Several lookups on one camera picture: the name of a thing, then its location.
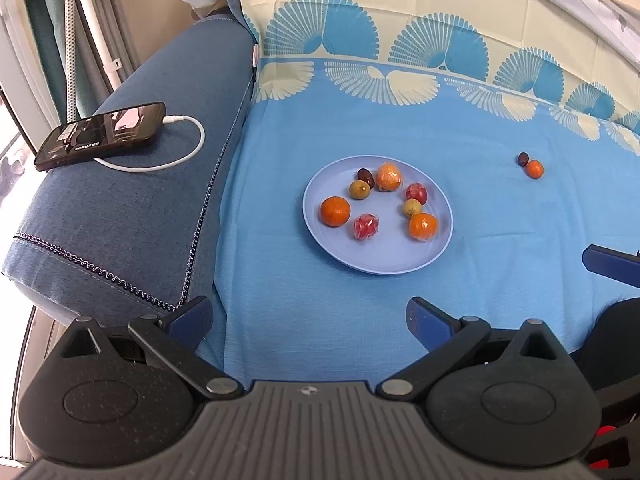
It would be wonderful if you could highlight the dotted black white strap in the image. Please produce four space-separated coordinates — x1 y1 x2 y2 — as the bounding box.
61 0 82 122

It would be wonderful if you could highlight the pale grey cloth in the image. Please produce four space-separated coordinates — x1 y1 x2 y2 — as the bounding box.
525 0 640 68

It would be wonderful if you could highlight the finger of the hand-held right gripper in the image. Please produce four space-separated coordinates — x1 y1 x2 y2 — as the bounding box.
582 244 640 289

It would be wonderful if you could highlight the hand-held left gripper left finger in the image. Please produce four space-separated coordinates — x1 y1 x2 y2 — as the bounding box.
59 296 245 402

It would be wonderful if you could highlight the white pipe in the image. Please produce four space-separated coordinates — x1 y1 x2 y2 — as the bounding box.
72 0 122 95

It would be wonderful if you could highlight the black smartphone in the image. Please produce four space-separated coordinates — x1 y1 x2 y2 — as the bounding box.
34 102 167 172

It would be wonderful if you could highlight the unwrapped orange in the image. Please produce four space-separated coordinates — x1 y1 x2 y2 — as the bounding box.
320 196 352 227

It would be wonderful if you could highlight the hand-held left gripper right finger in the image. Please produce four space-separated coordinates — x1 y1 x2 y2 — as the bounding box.
375 297 572 403

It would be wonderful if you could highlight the blue denim sofa armrest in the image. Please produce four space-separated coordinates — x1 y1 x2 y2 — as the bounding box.
0 0 261 326

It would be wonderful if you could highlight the light blue plate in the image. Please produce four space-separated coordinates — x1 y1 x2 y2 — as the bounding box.
302 155 455 275

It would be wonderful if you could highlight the blue fan-patterned blanket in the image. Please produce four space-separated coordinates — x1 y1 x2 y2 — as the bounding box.
192 0 640 376

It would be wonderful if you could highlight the plastic-wrapped orange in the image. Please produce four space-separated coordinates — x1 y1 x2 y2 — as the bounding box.
408 212 439 242
376 161 404 192

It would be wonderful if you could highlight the green curtain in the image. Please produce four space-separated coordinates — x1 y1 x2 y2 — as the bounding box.
19 0 81 121

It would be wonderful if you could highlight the white charging cable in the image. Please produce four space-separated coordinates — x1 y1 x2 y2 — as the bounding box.
95 115 206 173

